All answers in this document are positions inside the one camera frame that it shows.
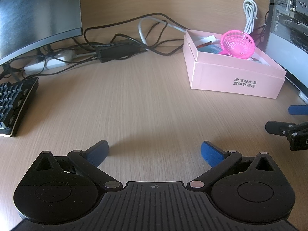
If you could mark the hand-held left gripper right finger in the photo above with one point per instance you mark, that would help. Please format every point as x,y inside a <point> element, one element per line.
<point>211,152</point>

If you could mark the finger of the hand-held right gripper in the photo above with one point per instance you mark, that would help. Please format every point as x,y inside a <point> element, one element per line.
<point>276,127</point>
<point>298,110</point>

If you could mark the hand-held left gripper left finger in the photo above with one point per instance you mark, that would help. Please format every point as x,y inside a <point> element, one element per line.
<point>97,152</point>

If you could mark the pink cardboard box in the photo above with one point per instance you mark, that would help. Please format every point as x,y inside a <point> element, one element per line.
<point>228,77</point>

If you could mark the pink plastic strainer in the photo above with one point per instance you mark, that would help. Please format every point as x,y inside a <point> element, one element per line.
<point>237,43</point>

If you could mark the blue face mask packet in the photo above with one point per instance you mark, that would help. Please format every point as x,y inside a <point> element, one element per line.
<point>211,49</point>

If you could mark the computer case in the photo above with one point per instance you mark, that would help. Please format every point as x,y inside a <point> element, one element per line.
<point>288,28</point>

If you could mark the black keyboard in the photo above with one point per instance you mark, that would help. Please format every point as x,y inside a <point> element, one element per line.
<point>14,105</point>

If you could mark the white power strip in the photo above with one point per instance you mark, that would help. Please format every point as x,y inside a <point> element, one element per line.
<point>53,61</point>

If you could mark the black power brick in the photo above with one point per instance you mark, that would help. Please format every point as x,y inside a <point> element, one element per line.
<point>118,50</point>

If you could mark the computer monitor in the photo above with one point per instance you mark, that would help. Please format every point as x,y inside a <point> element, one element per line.
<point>36,9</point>

